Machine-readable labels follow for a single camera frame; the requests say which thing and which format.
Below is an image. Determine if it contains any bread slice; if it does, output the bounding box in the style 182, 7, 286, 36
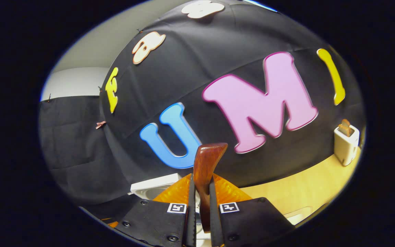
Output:
338, 119, 355, 137

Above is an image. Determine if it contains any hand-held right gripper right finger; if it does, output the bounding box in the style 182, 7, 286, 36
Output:
209, 173, 295, 247

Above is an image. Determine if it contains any clear plastic container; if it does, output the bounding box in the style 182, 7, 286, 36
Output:
283, 206, 314, 226

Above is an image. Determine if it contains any white rice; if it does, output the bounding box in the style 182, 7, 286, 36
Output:
287, 213, 308, 225

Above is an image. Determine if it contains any white rice cooker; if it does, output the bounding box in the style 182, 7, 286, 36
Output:
130, 173, 215, 247

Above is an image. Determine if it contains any black backdrop cloth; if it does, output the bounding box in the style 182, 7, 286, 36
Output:
39, 0, 366, 210

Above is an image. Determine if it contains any brown wooden spoon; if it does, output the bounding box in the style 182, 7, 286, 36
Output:
193, 143, 228, 234

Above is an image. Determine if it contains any white toaster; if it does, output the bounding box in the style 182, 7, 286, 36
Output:
334, 123, 360, 167

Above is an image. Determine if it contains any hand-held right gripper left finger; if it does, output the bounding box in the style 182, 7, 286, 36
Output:
122, 173, 197, 247

